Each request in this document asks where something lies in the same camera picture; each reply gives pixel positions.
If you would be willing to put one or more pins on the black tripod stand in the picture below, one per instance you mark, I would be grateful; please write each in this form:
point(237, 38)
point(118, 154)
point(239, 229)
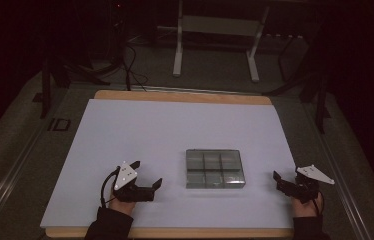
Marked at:
point(46, 83)

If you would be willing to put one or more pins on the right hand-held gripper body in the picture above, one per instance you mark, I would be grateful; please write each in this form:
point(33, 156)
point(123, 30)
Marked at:
point(313, 174)

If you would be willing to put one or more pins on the black metal stand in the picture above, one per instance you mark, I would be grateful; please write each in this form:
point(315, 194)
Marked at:
point(320, 100)

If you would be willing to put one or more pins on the clear plastic compartment box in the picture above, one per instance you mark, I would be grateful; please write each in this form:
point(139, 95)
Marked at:
point(215, 168)

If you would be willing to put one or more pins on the person's right hand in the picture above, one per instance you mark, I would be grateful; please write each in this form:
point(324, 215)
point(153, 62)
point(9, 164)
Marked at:
point(303, 208)

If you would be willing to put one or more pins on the white table mat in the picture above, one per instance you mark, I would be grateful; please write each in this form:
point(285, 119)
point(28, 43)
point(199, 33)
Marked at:
point(161, 140)

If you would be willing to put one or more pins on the black rectangular floor plate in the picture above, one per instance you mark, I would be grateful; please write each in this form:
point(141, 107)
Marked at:
point(59, 124)

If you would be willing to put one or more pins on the white metal stand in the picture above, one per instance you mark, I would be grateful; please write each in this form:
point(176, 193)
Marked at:
point(215, 26)

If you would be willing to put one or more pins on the person's left hand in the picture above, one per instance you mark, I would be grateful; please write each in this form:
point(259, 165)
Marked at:
point(122, 205)

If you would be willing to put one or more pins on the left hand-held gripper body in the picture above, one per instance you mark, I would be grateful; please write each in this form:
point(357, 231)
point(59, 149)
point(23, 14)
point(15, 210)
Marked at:
point(125, 176)

